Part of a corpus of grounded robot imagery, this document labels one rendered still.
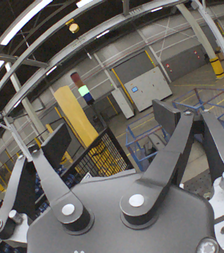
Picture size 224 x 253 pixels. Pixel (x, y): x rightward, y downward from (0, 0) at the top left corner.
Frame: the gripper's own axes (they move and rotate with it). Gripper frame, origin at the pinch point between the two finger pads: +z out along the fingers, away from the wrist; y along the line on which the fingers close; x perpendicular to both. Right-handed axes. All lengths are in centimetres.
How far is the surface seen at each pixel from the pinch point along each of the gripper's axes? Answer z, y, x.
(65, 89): 77, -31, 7
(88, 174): 43, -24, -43
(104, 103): 1180, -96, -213
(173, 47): 1368, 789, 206
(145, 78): 768, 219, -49
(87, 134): 69, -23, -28
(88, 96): 86, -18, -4
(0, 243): -11, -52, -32
